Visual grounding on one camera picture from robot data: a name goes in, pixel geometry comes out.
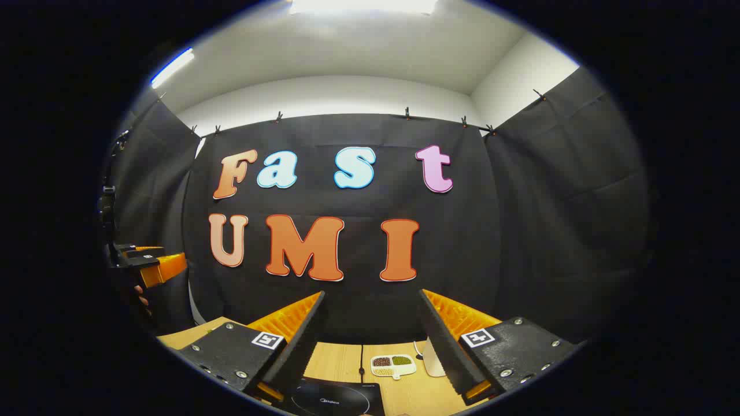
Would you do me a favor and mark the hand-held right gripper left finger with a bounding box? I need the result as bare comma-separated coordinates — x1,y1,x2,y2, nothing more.
176,291,326,403

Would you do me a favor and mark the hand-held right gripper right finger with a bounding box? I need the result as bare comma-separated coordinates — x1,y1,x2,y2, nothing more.
419,289,579,406

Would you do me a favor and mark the black induction cooktop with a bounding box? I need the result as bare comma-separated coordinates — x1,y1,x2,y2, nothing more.
283,377,387,416

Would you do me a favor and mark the white toaster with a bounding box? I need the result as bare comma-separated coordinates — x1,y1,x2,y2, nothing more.
422,340,446,378

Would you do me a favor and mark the white divided bean dish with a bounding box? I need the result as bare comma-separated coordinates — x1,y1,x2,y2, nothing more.
371,354,417,381

